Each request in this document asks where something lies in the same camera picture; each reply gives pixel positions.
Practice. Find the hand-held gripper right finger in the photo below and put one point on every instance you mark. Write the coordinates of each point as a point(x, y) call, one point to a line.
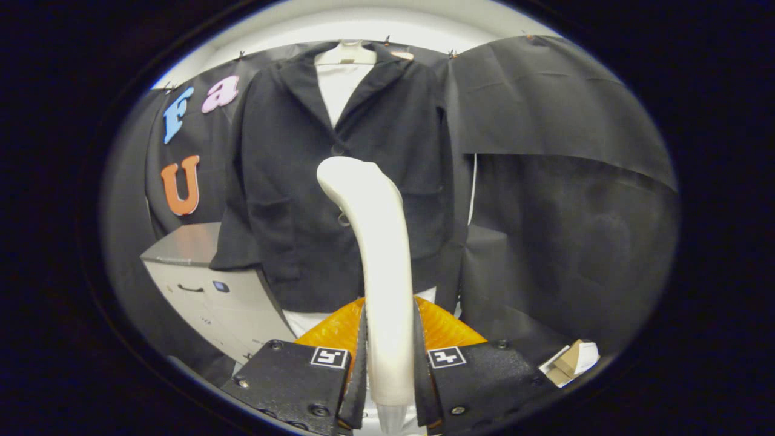
point(490, 378)

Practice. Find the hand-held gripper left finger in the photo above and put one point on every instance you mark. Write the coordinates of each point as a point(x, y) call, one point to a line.
point(290, 381)

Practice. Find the white garment steamer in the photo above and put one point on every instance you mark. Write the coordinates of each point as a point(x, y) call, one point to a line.
point(387, 272)

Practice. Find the black jacket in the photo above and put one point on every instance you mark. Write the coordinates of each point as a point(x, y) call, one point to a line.
point(284, 181)

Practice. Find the small white cardboard box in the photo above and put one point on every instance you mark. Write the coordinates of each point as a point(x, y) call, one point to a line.
point(569, 363)

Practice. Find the grey cabinet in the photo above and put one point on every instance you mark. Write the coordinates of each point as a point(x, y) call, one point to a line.
point(224, 315)

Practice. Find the black backdrop cloth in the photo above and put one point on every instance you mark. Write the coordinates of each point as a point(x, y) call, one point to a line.
point(575, 242)

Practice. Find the white mannequin torso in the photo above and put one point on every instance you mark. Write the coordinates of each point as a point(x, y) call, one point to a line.
point(339, 85)

